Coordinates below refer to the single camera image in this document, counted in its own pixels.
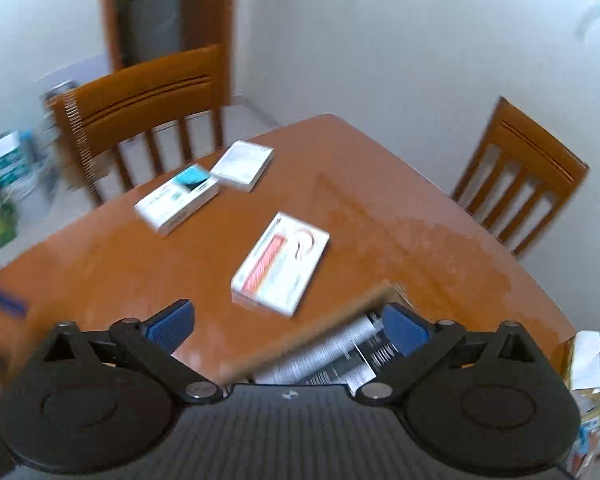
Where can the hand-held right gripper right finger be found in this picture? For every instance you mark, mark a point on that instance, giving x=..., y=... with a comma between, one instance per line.
x=405, y=327

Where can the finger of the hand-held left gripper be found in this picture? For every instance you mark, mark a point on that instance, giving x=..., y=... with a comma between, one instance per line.
x=5, y=302

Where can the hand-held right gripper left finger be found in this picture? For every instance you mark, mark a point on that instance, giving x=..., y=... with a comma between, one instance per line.
x=172, y=322

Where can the large cardboard box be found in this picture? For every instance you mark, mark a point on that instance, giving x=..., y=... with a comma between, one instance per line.
x=300, y=335

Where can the white teal medicine box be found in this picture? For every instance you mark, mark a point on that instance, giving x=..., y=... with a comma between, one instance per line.
x=170, y=205

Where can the white red medicine box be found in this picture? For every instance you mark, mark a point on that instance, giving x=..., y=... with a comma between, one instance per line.
x=280, y=265

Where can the wooden desk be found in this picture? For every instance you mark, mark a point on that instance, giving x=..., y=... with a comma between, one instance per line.
x=380, y=200

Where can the pile of teal white boxes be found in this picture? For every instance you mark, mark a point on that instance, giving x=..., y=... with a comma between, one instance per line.
x=10, y=160

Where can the plain white medicine box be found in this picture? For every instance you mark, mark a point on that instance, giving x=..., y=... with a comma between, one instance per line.
x=242, y=165

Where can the metal coil spring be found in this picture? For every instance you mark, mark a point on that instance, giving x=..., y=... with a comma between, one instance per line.
x=77, y=135

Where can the pile of mixed packages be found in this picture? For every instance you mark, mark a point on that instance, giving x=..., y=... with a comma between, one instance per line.
x=590, y=360

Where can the wooden slat-back chair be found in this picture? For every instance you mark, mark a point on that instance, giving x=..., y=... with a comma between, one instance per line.
x=530, y=145

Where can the wooden chair with coil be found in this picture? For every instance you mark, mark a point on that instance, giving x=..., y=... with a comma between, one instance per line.
x=140, y=90

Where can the grey washing machine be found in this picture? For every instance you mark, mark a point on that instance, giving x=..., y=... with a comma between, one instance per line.
x=150, y=25

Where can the wooden door frame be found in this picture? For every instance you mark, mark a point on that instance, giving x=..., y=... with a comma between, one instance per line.
x=205, y=10

